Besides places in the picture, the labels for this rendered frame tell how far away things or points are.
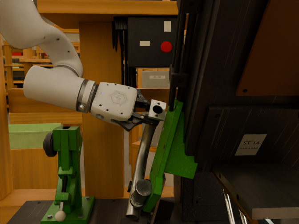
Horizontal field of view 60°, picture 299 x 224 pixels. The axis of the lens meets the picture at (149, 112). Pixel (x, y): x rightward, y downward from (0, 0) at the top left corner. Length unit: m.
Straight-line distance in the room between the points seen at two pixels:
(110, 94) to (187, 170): 0.26
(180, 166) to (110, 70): 0.46
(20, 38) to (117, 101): 0.24
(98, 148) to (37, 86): 0.38
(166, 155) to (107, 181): 0.46
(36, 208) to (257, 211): 0.71
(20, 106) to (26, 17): 0.55
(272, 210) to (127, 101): 0.39
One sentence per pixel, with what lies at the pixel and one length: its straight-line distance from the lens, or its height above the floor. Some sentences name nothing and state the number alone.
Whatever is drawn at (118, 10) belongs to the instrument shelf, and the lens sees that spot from 0.81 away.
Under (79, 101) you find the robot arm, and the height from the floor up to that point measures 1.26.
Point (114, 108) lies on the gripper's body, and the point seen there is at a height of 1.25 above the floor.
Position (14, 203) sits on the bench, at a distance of 1.08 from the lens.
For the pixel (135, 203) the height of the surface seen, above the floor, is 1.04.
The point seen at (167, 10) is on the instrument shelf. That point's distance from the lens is 0.81.
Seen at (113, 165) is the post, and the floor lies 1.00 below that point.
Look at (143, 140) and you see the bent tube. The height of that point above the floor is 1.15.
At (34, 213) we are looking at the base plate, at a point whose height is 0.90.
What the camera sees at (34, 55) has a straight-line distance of 10.35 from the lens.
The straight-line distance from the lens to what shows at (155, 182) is 0.56.
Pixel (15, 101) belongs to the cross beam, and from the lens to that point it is 1.09.
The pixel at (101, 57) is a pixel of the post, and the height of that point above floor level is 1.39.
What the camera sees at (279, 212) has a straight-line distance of 0.46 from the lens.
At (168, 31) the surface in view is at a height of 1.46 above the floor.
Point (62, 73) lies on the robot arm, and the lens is 0.67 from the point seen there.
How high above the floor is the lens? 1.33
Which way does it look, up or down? 8 degrees down
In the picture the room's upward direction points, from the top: straight up
